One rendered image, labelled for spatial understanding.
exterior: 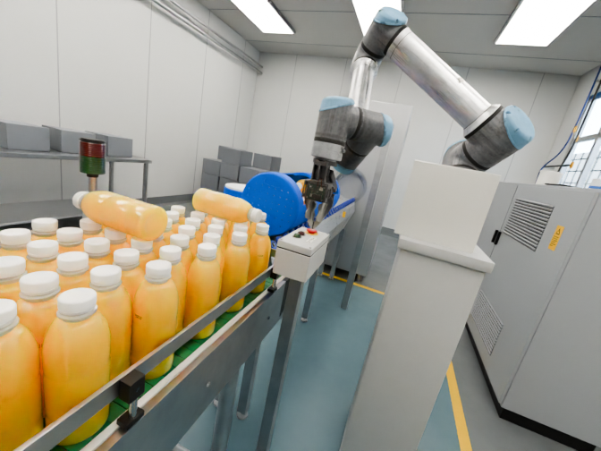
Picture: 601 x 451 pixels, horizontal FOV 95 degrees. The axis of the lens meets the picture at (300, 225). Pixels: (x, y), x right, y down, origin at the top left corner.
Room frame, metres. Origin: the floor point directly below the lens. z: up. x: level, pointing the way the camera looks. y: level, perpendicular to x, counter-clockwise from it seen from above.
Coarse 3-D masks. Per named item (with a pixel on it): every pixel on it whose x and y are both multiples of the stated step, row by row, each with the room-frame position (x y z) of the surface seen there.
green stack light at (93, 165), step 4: (80, 156) 0.79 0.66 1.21; (84, 156) 0.79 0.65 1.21; (80, 160) 0.79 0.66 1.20; (84, 160) 0.79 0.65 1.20; (88, 160) 0.79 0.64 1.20; (92, 160) 0.79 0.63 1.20; (96, 160) 0.80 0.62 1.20; (100, 160) 0.81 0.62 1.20; (104, 160) 0.82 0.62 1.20; (80, 164) 0.79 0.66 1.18; (84, 164) 0.79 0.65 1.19; (88, 164) 0.79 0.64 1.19; (92, 164) 0.79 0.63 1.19; (96, 164) 0.80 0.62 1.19; (100, 164) 0.81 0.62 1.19; (104, 164) 0.82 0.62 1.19; (80, 168) 0.79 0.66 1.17; (84, 168) 0.79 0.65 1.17; (88, 168) 0.79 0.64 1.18; (92, 168) 0.79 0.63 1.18; (96, 168) 0.80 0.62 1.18; (100, 168) 0.81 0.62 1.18; (104, 168) 0.82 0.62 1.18; (80, 172) 0.79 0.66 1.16; (84, 172) 0.79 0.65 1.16; (88, 172) 0.79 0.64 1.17; (92, 172) 0.79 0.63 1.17; (96, 172) 0.80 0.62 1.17; (100, 172) 0.81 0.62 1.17; (104, 172) 0.82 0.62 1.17
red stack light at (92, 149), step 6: (84, 144) 0.79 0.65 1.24; (90, 144) 0.79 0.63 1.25; (96, 144) 0.80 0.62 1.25; (102, 144) 0.82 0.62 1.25; (84, 150) 0.79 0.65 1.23; (90, 150) 0.79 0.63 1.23; (96, 150) 0.80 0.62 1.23; (102, 150) 0.81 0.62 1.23; (90, 156) 0.79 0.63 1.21; (96, 156) 0.80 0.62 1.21; (102, 156) 0.82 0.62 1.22
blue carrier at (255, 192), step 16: (256, 176) 1.22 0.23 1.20; (272, 176) 1.19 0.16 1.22; (288, 176) 1.23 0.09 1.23; (304, 176) 1.90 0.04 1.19; (256, 192) 1.21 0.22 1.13; (272, 192) 1.19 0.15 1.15; (336, 192) 1.98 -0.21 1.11; (272, 208) 1.19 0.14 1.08; (288, 208) 1.16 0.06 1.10; (304, 208) 1.23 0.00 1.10; (272, 224) 1.18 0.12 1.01; (288, 224) 1.16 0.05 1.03
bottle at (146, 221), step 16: (96, 192) 0.54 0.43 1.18; (112, 192) 0.55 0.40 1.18; (80, 208) 0.56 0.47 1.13; (96, 208) 0.52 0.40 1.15; (112, 208) 0.51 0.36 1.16; (128, 208) 0.50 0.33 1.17; (144, 208) 0.50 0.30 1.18; (160, 208) 0.53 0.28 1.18; (112, 224) 0.51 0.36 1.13; (128, 224) 0.49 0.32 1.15; (144, 224) 0.49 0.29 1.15; (160, 224) 0.53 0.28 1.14
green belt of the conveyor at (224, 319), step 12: (264, 288) 0.80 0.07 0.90; (252, 300) 0.72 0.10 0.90; (228, 312) 0.64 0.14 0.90; (216, 324) 0.58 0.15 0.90; (180, 348) 0.48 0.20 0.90; (192, 348) 0.49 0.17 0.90; (180, 360) 0.45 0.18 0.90; (168, 372) 0.42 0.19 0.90; (156, 384) 0.39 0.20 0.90; (120, 408) 0.34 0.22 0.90; (108, 420) 0.32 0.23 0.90; (84, 444) 0.28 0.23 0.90
